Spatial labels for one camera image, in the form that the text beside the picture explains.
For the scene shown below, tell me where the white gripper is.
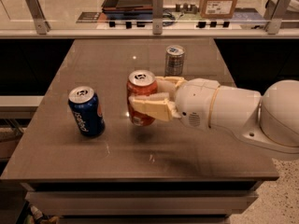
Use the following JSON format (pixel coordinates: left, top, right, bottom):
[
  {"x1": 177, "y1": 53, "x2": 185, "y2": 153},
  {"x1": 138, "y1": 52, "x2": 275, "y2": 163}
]
[{"x1": 128, "y1": 77, "x2": 221, "y2": 131}]

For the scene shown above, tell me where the red coke can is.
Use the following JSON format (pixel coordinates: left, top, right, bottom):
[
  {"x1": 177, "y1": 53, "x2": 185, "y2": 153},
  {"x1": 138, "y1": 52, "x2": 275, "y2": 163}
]
[{"x1": 127, "y1": 70, "x2": 158, "y2": 126}]

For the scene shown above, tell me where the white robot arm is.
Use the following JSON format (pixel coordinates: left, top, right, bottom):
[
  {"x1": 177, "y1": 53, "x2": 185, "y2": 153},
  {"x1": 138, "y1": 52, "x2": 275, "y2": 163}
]
[{"x1": 128, "y1": 77, "x2": 299, "y2": 161}]

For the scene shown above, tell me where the tall silver energy drink can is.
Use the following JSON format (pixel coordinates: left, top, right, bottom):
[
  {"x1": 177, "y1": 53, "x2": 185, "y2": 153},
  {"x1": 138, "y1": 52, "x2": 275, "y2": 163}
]
[{"x1": 164, "y1": 45, "x2": 185, "y2": 76}]

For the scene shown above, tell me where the blue pepsi can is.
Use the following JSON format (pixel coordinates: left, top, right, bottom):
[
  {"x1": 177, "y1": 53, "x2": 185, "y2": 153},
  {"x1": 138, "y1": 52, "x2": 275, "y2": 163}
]
[{"x1": 68, "y1": 86, "x2": 106, "y2": 137}]

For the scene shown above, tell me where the cardboard box with label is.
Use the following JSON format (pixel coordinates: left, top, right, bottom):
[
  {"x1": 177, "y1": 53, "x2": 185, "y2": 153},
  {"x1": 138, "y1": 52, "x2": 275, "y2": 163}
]
[{"x1": 200, "y1": 0, "x2": 237, "y2": 19}]

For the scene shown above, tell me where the grey table drawer front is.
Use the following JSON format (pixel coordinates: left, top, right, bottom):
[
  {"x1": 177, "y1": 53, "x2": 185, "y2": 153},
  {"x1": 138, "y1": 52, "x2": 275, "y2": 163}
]
[{"x1": 26, "y1": 190, "x2": 258, "y2": 216}]

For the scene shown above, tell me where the middle metal railing post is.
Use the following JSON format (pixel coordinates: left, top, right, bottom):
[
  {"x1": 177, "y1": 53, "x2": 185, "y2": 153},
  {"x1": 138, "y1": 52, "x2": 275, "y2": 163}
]
[{"x1": 152, "y1": 0, "x2": 164, "y2": 35}]

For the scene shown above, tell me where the metal railing post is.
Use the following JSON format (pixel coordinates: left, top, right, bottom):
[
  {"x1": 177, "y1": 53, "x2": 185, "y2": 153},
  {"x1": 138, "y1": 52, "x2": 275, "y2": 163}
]
[
  {"x1": 152, "y1": 0, "x2": 164, "y2": 35},
  {"x1": 25, "y1": 0, "x2": 50, "y2": 35},
  {"x1": 263, "y1": 0, "x2": 291, "y2": 35}
]

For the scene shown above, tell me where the right metal railing post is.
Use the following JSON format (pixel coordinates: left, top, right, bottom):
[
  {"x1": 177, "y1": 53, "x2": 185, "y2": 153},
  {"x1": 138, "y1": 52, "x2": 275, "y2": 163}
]
[{"x1": 263, "y1": 0, "x2": 291, "y2": 35}]

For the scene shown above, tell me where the left metal railing post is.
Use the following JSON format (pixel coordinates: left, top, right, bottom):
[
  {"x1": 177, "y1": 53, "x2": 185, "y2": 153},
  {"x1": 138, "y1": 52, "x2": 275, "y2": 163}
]
[{"x1": 25, "y1": 0, "x2": 50, "y2": 35}]

